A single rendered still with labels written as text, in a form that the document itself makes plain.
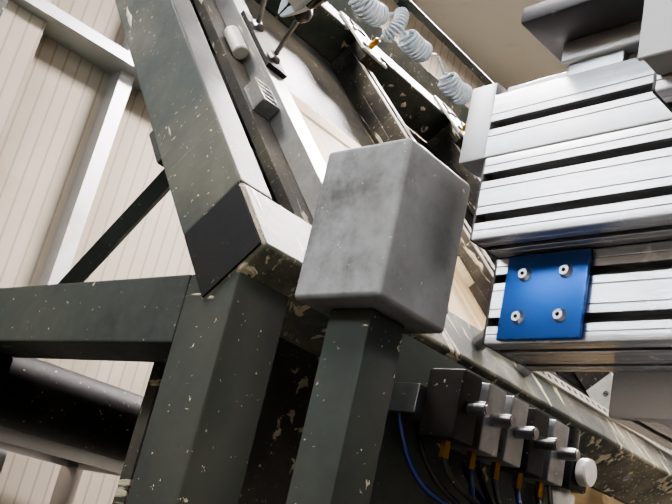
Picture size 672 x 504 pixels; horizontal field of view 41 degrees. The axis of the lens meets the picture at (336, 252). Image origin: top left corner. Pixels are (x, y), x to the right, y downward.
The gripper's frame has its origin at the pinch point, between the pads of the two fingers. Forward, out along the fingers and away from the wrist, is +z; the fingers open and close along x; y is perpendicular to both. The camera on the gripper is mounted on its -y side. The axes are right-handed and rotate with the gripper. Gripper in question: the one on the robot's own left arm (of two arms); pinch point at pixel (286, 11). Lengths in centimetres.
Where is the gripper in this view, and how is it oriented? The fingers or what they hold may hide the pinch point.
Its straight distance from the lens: 167.4
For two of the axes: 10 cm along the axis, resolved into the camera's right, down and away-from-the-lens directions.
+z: -7.1, 6.3, 3.0
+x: 5.0, 7.6, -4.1
